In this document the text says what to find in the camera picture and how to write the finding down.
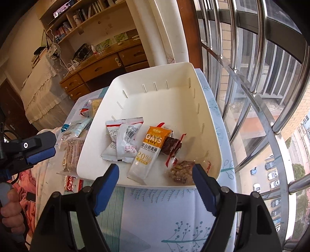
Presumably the orange white oat bar packet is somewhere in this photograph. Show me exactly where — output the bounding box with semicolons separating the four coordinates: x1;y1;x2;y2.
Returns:
127;126;173;180

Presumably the green printed picture panel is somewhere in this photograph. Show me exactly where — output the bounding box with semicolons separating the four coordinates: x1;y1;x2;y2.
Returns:
96;33;129;51

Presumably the teal white snack packet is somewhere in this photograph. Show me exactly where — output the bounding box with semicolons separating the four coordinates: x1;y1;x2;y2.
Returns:
60;117;93;140

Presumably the small lit screen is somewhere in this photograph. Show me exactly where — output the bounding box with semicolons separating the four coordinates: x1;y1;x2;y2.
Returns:
53;1;74;17

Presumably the white patterned appliance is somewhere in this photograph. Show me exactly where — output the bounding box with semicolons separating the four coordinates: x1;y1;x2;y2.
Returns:
47;44;61;59

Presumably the dark wooden door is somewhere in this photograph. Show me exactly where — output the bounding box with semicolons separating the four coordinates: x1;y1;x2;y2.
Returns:
0;80;37;138

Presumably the brown wooden window frame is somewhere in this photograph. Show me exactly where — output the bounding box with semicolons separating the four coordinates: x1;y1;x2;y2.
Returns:
177;0;202;71

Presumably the white plastic bin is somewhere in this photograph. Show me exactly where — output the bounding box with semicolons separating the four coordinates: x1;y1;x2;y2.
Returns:
76;62;223;187

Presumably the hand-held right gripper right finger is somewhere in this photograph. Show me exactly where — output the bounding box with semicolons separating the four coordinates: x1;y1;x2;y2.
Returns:
191;163;282;252

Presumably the red white cookie packet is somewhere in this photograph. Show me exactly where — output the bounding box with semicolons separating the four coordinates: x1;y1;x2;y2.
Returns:
64;175;84;193

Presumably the row of upright books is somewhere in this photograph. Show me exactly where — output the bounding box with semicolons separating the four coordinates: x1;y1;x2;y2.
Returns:
75;0;107;22

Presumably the person's left hand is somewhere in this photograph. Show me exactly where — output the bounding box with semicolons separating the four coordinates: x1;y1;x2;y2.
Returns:
0;191;26;234

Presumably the white curtain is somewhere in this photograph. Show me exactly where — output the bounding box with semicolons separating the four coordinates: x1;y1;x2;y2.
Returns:
126;0;189;67

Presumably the wooden desk with drawers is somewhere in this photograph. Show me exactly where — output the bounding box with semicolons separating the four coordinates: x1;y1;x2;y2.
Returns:
59;36;149;101

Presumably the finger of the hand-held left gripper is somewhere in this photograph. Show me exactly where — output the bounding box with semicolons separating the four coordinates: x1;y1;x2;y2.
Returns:
15;131;57;167

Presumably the row of parked cars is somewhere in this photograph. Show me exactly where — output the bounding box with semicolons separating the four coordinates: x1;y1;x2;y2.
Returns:
249;155;282;230

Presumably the steel window guard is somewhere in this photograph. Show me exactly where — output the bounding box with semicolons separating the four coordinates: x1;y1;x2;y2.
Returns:
194;0;310;243

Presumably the dark red wrapped snack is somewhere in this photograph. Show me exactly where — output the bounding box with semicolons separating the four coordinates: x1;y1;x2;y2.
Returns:
158;122;187;167

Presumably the clear nut cake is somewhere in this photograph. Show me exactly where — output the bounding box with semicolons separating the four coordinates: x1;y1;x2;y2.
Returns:
166;160;211;185

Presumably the pink floral bedding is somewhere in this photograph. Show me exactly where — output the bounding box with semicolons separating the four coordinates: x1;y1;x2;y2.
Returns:
10;127;66;243

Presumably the small clear packed rice cracker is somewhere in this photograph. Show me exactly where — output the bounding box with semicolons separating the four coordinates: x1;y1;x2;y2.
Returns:
89;98;103;115

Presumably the wooden shelf hutch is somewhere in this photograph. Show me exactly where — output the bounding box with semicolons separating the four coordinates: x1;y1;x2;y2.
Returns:
36;0;143;52

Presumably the clear brown bar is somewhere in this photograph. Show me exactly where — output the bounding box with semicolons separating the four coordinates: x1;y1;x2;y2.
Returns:
57;132;86;175

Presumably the white lace cloth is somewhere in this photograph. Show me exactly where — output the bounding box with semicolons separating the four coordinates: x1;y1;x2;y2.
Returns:
19;52;78;130

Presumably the black decorated tin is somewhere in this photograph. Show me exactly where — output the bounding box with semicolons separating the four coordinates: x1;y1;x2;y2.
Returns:
73;43;91;62

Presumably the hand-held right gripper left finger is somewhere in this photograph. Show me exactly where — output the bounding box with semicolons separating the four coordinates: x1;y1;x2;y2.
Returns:
30;163;120;252

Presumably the light blue red snack packet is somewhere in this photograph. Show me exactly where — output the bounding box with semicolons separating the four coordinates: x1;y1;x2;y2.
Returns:
79;99;95;118

